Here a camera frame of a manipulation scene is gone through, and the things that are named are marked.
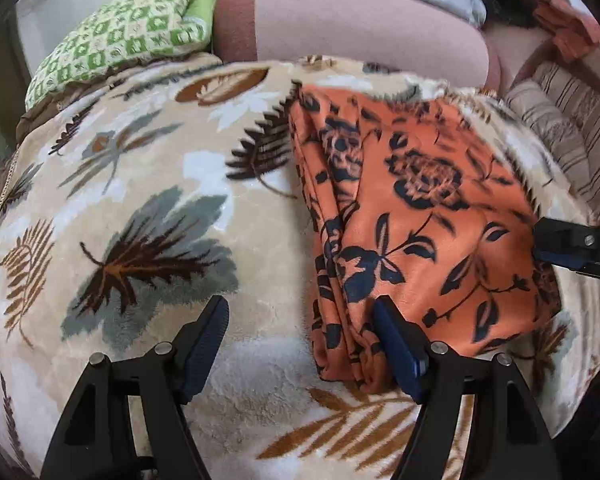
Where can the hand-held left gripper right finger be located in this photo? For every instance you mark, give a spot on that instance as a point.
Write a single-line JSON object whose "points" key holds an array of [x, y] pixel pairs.
{"points": [[397, 345]]}

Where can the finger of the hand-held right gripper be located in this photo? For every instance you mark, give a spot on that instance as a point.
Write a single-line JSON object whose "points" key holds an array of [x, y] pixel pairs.
{"points": [[560, 237], [562, 261]]}

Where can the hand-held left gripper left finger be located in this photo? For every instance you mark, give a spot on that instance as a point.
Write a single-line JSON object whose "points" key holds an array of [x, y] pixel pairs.
{"points": [[207, 345]]}

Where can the orange black floral garment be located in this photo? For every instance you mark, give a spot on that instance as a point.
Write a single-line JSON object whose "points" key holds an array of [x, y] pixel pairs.
{"points": [[420, 210]]}

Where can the beige striped cushion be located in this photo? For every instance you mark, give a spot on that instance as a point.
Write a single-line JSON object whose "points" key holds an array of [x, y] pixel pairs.
{"points": [[575, 120]]}

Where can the beige leaf print blanket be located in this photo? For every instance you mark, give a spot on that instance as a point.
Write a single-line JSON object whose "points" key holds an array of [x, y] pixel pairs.
{"points": [[155, 210]]}

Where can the rust orange cloth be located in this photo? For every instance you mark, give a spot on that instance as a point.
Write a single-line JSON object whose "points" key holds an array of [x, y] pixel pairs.
{"points": [[565, 20]]}

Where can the pink brown bolster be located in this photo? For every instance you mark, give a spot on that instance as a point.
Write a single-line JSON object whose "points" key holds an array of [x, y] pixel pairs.
{"points": [[360, 30]]}

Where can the green white patterned pillow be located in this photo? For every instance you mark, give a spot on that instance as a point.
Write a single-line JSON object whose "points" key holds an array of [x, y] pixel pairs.
{"points": [[125, 30]]}

